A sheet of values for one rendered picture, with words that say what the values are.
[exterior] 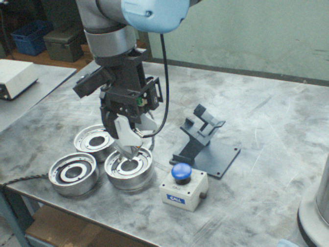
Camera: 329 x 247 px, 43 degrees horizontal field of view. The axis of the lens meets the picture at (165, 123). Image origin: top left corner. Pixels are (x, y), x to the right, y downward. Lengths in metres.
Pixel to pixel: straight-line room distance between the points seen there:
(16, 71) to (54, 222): 0.64
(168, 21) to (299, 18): 1.87
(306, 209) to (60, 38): 2.43
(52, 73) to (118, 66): 1.07
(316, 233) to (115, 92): 0.38
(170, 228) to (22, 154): 0.47
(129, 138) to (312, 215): 0.38
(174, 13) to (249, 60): 2.06
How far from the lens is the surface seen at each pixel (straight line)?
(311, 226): 0.47
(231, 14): 2.49
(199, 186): 0.81
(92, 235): 1.17
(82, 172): 0.93
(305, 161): 0.91
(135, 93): 0.67
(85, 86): 0.75
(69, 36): 2.78
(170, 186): 0.81
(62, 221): 1.25
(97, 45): 0.64
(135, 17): 0.53
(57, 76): 1.69
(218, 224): 0.80
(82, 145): 1.01
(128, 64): 0.65
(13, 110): 1.57
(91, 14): 0.63
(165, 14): 0.52
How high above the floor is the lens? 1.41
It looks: 35 degrees down
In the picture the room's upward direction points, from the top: 11 degrees counter-clockwise
